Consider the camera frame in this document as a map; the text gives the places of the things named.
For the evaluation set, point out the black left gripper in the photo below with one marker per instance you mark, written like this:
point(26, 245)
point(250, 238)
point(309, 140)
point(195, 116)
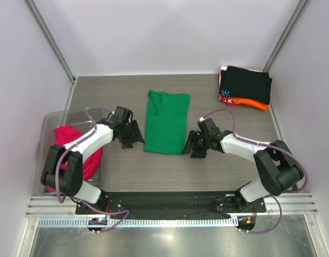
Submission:
point(136, 133)

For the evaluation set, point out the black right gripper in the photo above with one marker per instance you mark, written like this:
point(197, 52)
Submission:
point(193, 136)

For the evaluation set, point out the green t shirt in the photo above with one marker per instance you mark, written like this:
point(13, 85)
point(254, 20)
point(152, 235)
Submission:
point(166, 122)

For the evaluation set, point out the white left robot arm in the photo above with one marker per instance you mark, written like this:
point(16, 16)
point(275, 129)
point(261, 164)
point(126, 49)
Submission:
point(63, 168)

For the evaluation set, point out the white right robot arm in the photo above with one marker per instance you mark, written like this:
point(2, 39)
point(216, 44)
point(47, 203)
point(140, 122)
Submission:
point(277, 168)

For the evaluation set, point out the pink t shirt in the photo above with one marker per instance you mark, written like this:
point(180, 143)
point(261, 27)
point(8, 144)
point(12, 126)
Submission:
point(63, 168)

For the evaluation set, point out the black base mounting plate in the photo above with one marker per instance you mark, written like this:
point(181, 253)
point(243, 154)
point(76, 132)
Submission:
point(179, 205)

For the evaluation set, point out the black folded t shirt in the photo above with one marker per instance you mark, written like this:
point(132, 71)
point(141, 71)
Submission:
point(245, 84)

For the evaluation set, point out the orange folded t shirt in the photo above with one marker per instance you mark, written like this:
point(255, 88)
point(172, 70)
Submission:
point(251, 103)

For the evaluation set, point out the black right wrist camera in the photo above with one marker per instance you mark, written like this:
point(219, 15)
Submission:
point(208, 127)

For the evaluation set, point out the aluminium frame rail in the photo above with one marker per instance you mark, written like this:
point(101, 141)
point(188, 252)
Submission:
point(49, 206)

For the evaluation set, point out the white slotted cable duct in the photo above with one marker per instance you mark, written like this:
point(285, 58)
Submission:
point(98, 222)

